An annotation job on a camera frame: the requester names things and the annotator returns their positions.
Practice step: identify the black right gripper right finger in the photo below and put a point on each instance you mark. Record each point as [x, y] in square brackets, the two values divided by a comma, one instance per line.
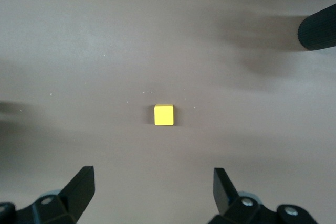
[246, 211]

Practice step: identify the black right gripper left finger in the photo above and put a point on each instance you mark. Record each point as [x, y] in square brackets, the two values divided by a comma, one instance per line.
[52, 208]

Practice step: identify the yellow cube block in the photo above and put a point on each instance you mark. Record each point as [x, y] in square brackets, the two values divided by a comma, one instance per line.
[164, 116]

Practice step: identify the brown paper table cover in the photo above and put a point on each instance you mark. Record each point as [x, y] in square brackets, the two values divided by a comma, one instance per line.
[78, 51]

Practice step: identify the black ribbed cylinder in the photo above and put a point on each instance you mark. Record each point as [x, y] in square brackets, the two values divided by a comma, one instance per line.
[319, 30]

